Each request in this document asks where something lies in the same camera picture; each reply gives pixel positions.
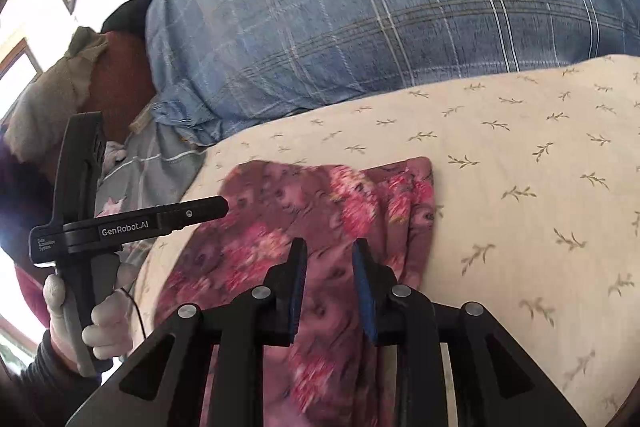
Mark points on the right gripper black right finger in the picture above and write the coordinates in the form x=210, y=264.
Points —
x=454, y=366

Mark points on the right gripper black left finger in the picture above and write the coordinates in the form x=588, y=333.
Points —
x=205, y=366

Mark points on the pink floral small garment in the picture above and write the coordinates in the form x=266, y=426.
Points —
x=332, y=375

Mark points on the left gloved hand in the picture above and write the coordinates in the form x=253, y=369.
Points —
x=108, y=335

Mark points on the grey striped bedsheet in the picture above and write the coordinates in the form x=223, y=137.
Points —
x=155, y=166

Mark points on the beige crumpled cloth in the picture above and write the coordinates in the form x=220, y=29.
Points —
x=40, y=116

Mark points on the dark brown wooden headboard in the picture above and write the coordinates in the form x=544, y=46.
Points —
x=121, y=81

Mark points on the cream leaf-print cushion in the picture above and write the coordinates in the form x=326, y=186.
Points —
x=536, y=180

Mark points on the blue plaid pillow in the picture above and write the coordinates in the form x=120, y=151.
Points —
x=221, y=66

